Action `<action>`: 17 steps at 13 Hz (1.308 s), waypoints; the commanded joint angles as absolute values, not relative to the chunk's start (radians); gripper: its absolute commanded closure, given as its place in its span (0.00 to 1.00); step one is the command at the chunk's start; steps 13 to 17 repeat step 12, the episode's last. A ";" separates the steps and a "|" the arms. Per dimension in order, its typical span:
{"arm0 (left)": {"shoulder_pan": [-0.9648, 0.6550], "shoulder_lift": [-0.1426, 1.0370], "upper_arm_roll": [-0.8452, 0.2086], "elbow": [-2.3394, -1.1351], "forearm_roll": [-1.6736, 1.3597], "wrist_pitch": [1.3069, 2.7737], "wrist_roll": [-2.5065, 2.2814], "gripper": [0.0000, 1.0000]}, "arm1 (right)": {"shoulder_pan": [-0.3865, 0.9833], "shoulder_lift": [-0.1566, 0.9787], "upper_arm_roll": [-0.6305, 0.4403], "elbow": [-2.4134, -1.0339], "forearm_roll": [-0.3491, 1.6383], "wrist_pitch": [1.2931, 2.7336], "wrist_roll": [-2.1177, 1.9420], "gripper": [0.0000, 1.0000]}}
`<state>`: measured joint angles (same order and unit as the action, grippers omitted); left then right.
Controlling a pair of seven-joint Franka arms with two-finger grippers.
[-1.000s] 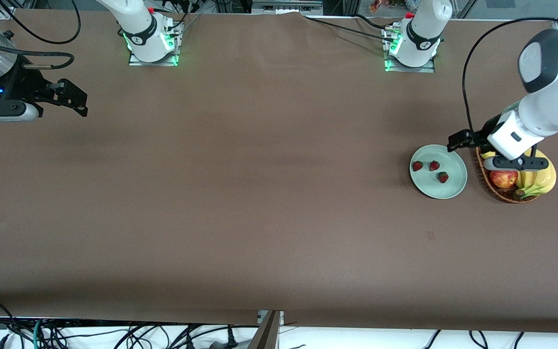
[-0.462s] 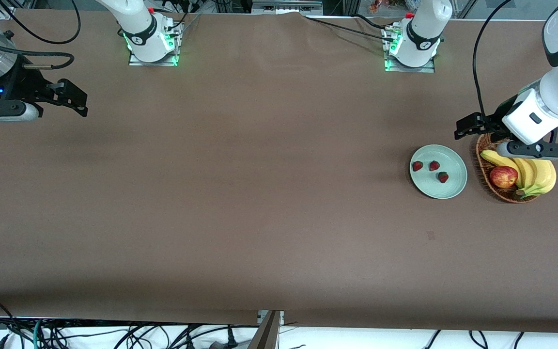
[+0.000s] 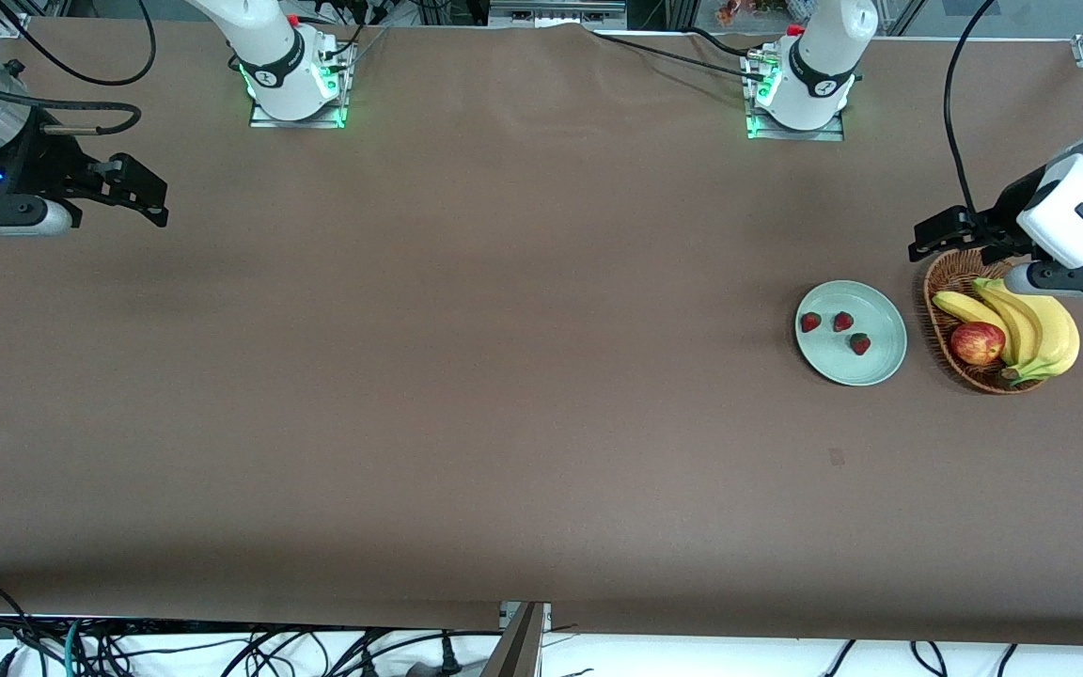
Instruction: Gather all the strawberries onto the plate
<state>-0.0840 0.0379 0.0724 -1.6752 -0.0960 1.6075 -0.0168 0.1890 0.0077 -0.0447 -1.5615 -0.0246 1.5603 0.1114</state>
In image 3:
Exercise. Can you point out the brown table cover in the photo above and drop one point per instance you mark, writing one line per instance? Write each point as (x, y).
(541, 470)

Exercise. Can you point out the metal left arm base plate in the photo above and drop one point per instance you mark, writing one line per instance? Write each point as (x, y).
(828, 134)

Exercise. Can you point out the orange background object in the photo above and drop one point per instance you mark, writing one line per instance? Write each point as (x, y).
(734, 11)

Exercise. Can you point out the red apple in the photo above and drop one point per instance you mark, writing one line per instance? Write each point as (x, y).
(977, 343)

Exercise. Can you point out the pale green round plate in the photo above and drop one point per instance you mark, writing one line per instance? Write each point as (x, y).
(871, 301)

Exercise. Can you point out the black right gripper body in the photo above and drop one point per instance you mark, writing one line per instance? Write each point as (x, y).
(34, 162)

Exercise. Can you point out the yellow banana bunch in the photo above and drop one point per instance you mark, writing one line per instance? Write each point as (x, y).
(1054, 329)

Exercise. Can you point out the black power plug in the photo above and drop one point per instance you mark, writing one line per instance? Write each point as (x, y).
(449, 658)

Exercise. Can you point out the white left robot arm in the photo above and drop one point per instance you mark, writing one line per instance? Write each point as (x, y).
(824, 56)

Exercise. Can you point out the grey background box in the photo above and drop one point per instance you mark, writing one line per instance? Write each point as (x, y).
(551, 14)

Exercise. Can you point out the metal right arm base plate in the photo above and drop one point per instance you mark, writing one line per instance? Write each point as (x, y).
(335, 108)

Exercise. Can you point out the small red strawberry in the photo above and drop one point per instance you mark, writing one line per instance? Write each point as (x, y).
(859, 344)
(842, 322)
(811, 322)

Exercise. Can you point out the brown wicker basket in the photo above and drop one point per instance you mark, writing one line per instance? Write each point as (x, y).
(974, 377)

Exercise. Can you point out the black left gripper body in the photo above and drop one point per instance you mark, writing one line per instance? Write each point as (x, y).
(1008, 209)

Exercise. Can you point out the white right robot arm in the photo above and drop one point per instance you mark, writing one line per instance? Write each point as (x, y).
(269, 38)

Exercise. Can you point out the aluminium table frame profile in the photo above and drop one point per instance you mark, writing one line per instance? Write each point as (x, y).
(518, 649)

